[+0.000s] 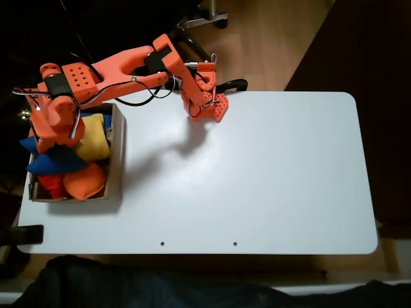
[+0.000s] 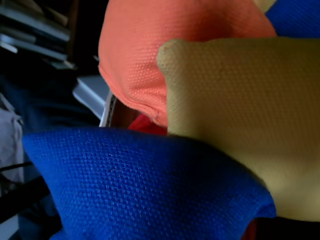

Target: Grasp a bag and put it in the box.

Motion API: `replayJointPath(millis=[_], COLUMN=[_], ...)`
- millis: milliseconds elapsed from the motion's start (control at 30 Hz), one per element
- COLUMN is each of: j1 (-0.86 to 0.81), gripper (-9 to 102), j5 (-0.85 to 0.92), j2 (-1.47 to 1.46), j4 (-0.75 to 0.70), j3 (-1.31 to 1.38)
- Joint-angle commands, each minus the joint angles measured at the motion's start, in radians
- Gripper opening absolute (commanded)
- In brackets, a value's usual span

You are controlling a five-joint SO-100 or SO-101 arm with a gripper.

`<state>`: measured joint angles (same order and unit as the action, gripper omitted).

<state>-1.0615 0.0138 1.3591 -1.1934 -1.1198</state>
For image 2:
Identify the blue bean bag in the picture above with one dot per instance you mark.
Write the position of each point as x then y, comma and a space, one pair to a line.
137, 187
300, 17

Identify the red bean bag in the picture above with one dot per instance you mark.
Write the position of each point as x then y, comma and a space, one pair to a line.
145, 126

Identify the brown cardboard box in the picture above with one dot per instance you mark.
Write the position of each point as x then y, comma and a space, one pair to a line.
110, 110

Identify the yellow bean bag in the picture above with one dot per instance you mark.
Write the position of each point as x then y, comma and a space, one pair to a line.
266, 3
237, 112

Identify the orange bean bag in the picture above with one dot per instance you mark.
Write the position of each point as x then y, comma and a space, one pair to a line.
150, 37

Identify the pale grey cloth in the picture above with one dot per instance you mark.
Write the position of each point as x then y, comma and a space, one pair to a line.
10, 137

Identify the stacked grey shelf boards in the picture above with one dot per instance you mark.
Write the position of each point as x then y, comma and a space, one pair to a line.
37, 30

